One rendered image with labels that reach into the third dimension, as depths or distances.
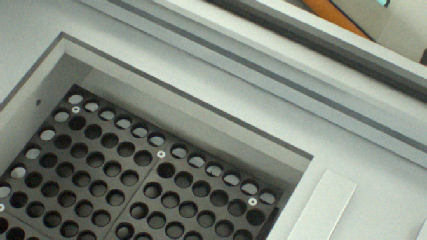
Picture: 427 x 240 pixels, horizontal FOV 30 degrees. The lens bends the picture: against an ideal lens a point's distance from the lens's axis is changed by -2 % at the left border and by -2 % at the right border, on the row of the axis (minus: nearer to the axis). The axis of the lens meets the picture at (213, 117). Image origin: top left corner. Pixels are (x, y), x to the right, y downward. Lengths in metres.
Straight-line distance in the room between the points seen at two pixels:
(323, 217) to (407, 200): 0.06
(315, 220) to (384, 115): 0.08
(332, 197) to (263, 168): 0.15
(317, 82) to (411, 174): 0.09
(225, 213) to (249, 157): 0.10
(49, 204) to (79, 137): 0.06
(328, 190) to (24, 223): 0.21
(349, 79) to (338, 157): 0.05
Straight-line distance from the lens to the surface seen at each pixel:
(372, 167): 0.53
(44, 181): 0.57
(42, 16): 0.59
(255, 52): 0.52
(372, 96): 0.50
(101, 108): 0.59
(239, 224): 0.55
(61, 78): 0.65
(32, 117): 0.64
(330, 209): 0.50
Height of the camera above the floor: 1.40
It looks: 58 degrees down
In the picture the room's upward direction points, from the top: 4 degrees clockwise
